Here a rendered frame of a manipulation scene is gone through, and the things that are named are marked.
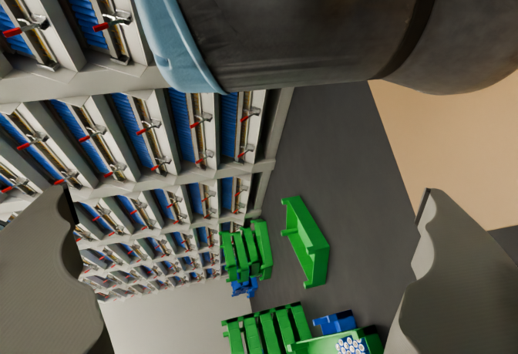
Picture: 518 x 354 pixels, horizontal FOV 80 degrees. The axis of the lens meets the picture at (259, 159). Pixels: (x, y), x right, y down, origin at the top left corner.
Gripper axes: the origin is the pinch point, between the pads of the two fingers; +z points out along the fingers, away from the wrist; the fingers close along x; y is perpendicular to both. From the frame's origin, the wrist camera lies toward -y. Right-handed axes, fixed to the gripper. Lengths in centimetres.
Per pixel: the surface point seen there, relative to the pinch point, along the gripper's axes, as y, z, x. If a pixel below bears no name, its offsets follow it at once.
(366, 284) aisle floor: 64, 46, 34
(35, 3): -1, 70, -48
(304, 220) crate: 71, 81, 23
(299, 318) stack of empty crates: 133, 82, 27
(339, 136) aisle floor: 30, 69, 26
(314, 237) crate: 71, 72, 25
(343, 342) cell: 77, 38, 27
